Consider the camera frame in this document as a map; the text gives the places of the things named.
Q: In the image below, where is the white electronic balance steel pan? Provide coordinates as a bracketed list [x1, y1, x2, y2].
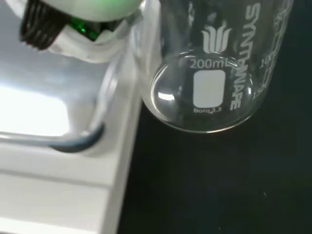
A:
[0, 0, 153, 234]

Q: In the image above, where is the black bench cloth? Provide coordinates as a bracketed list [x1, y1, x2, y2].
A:
[117, 0, 312, 234]

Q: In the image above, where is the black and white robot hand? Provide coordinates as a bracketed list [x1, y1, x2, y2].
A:
[19, 0, 147, 63]

